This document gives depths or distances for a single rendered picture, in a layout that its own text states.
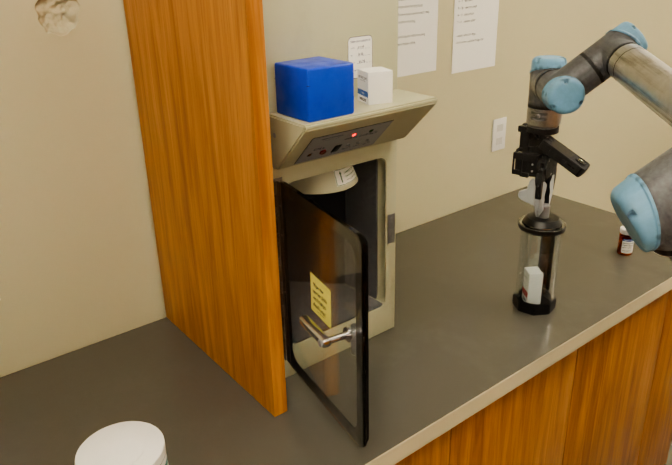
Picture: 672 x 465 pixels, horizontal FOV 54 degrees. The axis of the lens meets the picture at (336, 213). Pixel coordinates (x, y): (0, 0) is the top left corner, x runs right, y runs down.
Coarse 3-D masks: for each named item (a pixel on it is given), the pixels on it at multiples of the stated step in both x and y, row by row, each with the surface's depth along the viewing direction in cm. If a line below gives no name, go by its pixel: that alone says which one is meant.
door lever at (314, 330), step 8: (304, 320) 110; (312, 320) 110; (312, 328) 108; (320, 328) 108; (344, 328) 108; (312, 336) 108; (320, 336) 106; (336, 336) 106; (344, 336) 107; (320, 344) 105; (328, 344) 105
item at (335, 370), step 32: (288, 192) 118; (288, 224) 121; (320, 224) 109; (288, 256) 124; (320, 256) 111; (352, 256) 100; (288, 288) 128; (352, 288) 103; (320, 320) 117; (352, 320) 105; (320, 352) 120; (352, 352) 107; (320, 384) 123; (352, 384) 110; (352, 416) 113
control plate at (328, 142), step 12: (348, 132) 120; (360, 132) 123; (372, 132) 126; (312, 144) 117; (324, 144) 119; (336, 144) 122; (360, 144) 128; (372, 144) 132; (300, 156) 119; (312, 156) 122; (324, 156) 125
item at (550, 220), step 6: (546, 204) 155; (546, 210) 154; (528, 216) 156; (534, 216) 156; (540, 216) 155; (546, 216) 155; (552, 216) 156; (558, 216) 156; (528, 222) 155; (534, 222) 154; (540, 222) 153; (546, 222) 153; (552, 222) 153; (558, 222) 154; (540, 228) 153; (546, 228) 153; (552, 228) 153
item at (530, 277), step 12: (528, 228) 154; (564, 228) 154; (528, 240) 156; (540, 240) 154; (552, 240) 154; (528, 252) 157; (540, 252) 155; (552, 252) 155; (528, 264) 158; (540, 264) 156; (552, 264) 157; (528, 276) 158; (540, 276) 157; (552, 276) 158; (516, 288) 164; (528, 288) 160; (540, 288) 158; (552, 288) 160; (528, 300) 161; (540, 300) 160; (552, 300) 162
